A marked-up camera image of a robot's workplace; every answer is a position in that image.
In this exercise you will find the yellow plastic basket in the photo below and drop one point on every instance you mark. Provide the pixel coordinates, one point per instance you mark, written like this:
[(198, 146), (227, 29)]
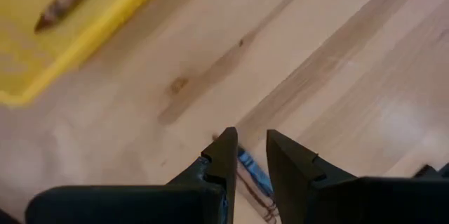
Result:
[(21, 59)]

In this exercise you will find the blue crayon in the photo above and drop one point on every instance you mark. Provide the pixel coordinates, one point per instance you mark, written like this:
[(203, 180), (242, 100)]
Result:
[(253, 168)]

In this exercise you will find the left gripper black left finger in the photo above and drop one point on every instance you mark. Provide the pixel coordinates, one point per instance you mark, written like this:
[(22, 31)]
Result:
[(140, 206)]

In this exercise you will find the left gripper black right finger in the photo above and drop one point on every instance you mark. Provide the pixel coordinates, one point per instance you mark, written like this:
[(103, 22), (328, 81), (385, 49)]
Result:
[(350, 203)]

